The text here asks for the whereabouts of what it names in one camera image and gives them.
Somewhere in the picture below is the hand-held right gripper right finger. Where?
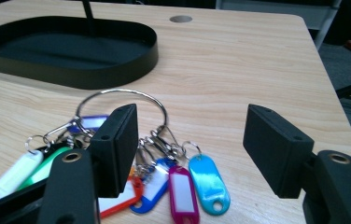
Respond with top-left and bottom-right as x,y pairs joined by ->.
243,103 -> 316,200

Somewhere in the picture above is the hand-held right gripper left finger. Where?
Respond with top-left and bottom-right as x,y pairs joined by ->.
88,103 -> 139,199

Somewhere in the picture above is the key ring with coloured tags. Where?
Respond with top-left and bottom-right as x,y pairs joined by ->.
0,88 -> 232,224

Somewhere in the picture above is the round grey table hole cover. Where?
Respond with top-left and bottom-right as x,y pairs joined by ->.
169,14 -> 193,24

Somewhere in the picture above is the black key holder stand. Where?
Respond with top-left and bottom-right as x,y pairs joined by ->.
0,0 -> 160,91

